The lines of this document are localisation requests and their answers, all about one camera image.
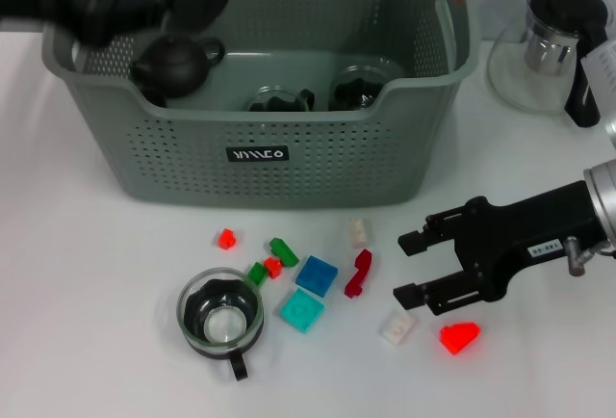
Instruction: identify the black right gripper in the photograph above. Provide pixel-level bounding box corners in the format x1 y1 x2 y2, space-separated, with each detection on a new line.
393 181 607 317

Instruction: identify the grey-green perforated storage bin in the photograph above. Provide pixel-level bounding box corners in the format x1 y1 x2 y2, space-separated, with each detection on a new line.
41 0 482 211

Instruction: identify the dark red curved brick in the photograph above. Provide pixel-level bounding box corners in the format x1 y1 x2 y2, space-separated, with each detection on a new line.
344 248 374 300

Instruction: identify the white two-stud building brick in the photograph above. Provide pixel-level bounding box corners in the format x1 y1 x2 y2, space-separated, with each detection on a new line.
378 310 419 348

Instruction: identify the cream long building brick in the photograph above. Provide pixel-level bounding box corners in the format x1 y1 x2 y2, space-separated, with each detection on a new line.
346 218 374 249

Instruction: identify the bright red slope brick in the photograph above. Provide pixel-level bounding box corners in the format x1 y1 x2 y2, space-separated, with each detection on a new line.
439 321 481 355

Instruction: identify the blue square building plate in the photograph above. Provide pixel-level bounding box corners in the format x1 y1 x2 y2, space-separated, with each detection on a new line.
295 254 340 299

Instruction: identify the teal square building plate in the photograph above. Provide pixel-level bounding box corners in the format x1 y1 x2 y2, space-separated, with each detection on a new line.
277 287 326 335

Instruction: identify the black clay teapot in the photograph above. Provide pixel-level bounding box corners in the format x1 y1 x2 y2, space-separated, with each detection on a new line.
130 32 227 100

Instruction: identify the long green building brick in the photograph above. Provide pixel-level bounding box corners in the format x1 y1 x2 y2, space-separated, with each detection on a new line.
268 237 300 269

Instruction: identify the small green building brick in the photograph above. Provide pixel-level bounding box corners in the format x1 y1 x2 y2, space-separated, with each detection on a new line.
247 262 269 287

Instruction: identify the glass pitcher black lid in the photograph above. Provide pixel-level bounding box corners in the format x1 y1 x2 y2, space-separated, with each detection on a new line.
486 0 610 129

